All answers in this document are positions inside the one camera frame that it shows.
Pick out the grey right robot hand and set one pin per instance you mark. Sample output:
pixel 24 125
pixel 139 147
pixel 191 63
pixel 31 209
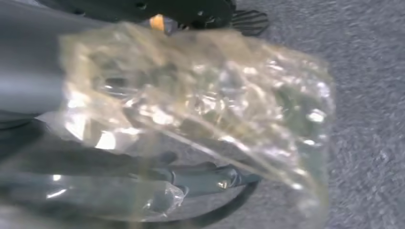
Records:
pixel 202 181

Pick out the clear plastic bag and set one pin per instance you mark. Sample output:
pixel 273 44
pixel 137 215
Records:
pixel 221 94

